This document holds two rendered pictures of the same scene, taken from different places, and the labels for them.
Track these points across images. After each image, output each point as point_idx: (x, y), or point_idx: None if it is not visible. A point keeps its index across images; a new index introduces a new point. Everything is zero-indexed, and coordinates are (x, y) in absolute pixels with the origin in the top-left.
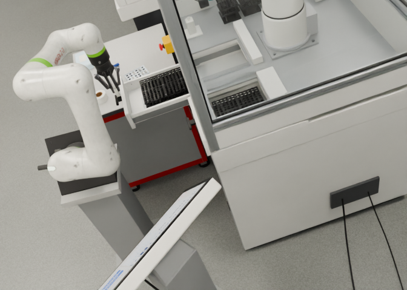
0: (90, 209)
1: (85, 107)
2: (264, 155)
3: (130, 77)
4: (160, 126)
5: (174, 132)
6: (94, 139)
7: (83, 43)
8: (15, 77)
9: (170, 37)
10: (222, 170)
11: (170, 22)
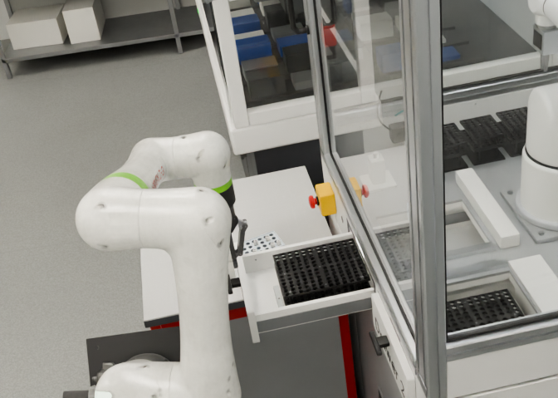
0: None
1: (208, 275)
2: None
3: (248, 250)
4: (289, 351)
5: (311, 366)
6: (206, 345)
7: (198, 166)
8: (85, 198)
9: (338, 184)
10: None
11: (426, 122)
